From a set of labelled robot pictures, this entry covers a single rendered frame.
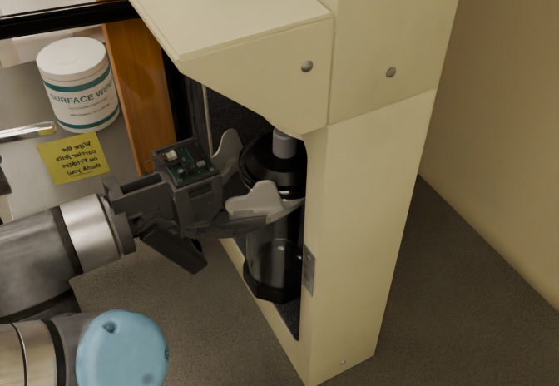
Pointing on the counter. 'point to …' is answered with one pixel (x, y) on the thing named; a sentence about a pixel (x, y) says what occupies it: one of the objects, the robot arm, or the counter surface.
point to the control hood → (243, 38)
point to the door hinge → (198, 112)
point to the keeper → (309, 269)
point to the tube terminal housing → (363, 151)
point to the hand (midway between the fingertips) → (279, 176)
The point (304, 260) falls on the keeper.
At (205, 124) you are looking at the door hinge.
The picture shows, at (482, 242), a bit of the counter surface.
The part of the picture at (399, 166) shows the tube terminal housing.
